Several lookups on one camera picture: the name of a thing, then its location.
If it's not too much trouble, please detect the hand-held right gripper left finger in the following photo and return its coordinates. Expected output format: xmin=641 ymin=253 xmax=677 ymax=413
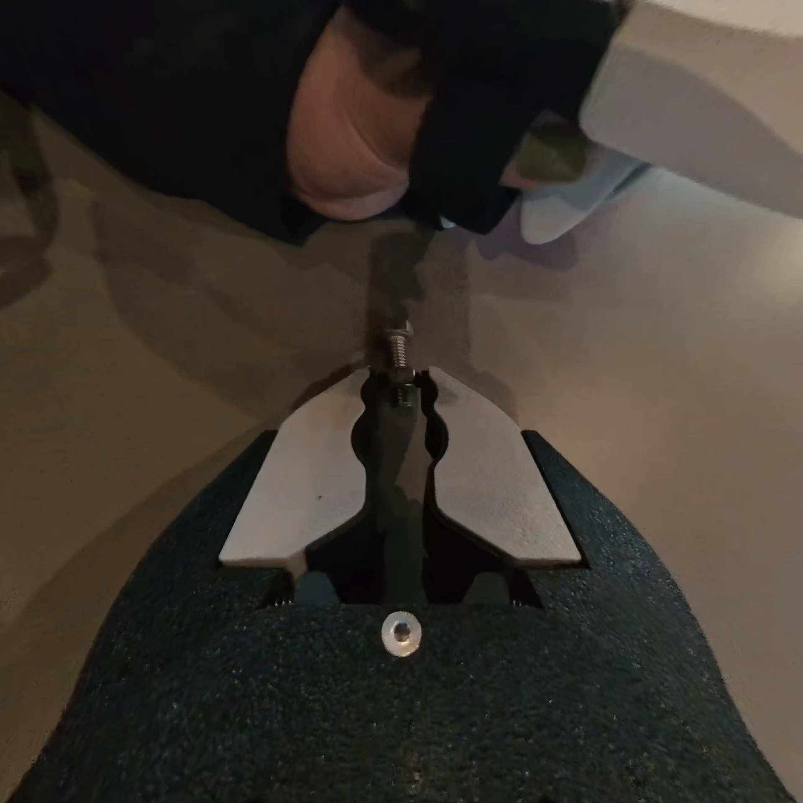
xmin=218 ymin=367 xmax=377 ymax=573

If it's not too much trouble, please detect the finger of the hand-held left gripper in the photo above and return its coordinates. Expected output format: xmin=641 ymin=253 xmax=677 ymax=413
xmin=367 ymin=222 xmax=437 ymax=330

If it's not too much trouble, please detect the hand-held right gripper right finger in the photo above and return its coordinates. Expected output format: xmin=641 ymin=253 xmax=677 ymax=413
xmin=419 ymin=367 xmax=586 ymax=570

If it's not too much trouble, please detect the steel hex bolt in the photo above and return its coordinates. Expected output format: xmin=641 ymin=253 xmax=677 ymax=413
xmin=381 ymin=319 xmax=418 ymax=405

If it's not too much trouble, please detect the person's left hand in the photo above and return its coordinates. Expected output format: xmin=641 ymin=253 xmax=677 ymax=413
xmin=290 ymin=5 xmax=593 ymax=223

